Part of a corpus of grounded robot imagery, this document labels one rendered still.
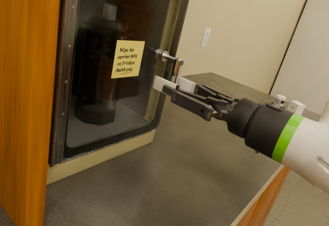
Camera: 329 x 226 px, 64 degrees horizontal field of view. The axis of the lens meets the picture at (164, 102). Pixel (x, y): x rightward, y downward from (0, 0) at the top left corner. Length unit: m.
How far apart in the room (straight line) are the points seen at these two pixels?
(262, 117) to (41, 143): 0.35
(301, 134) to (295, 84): 2.96
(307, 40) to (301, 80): 0.44
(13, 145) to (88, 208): 0.19
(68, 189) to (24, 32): 0.33
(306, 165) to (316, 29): 2.96
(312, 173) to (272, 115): 0.11
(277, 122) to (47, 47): 0.37
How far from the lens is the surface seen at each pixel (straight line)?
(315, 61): 3.38
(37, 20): 0.33
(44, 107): 0.37
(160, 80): 0.59
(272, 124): 0.49
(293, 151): 0.48
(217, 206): 0.63
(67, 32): 0.45
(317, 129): 0.49
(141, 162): 0.68
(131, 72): 0.56
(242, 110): 0.51
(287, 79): 3.45
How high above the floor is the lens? 1.32
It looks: 21 degrees down
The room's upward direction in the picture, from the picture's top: 14 degrees clockwise
